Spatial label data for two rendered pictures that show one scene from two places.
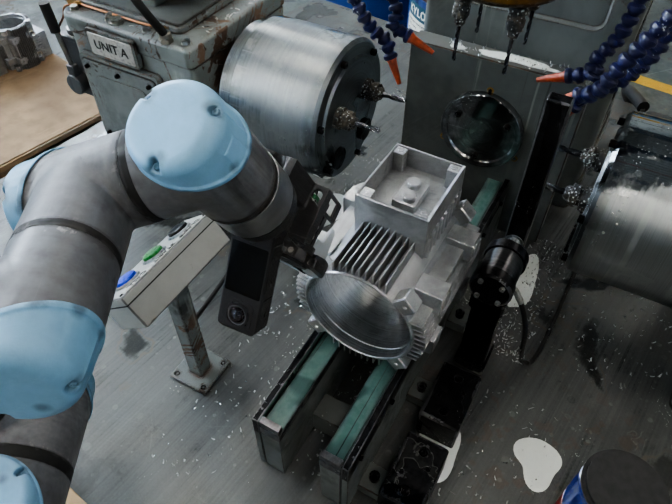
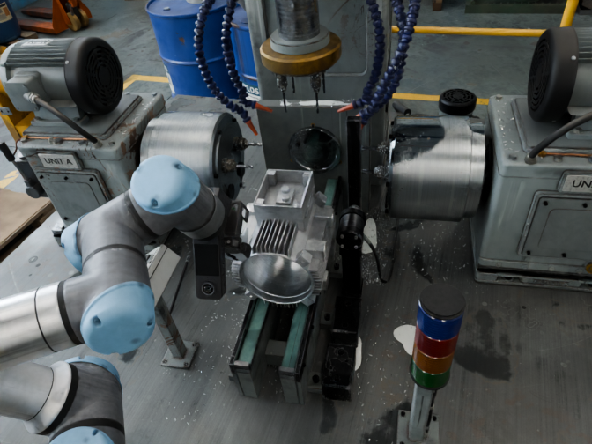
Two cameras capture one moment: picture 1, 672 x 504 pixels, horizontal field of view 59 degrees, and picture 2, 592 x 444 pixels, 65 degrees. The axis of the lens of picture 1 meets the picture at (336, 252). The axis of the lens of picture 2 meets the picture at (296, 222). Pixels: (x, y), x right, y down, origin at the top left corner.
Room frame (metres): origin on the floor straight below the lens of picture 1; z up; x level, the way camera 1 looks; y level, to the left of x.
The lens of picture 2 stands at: (-0.17, 0.06, 1.73)
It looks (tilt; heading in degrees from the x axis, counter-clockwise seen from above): 42 degrees down; 347
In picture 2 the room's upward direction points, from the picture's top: 7 degrees counter-clockwise
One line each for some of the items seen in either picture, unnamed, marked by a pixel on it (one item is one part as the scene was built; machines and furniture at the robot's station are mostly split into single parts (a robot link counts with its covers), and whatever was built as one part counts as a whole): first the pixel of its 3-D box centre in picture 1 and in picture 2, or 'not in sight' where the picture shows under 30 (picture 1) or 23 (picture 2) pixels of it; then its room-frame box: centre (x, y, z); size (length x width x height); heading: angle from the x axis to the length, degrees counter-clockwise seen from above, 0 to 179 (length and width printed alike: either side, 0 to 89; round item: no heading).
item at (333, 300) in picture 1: (390, 267); (286, 245); (0.54, -0.08, 1.02); 0.20 x 0.19 x 0.19; 150
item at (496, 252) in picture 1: (545, 245); (373, 208); (0.67, -0.35, 0.92); 0.45 x 0.13 x 0.24; 151
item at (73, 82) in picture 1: (82, 48); (33, 166); (1.05, 0.48, 1.07); 0.08 x 0.07 x 0.20; 151
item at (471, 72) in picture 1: (488, 132); (319, 151); (0.91, -0.28, 0.97); 0.30 x 0.11 x 0.34; 61
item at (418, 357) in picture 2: not in sight; (433, 348); (0.16, -0.20, 1.10); 0.06 x 0.06 x 0.04
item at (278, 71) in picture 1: (280, 89); (180, 159); (0.95, 0.10, 1.04); 0.37 x 0.25 x 0.25; 61
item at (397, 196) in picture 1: (409, 200); (285, 200); (0.58, -0.10, 1.11); 0.12 x 0.11 x 0.07; 150
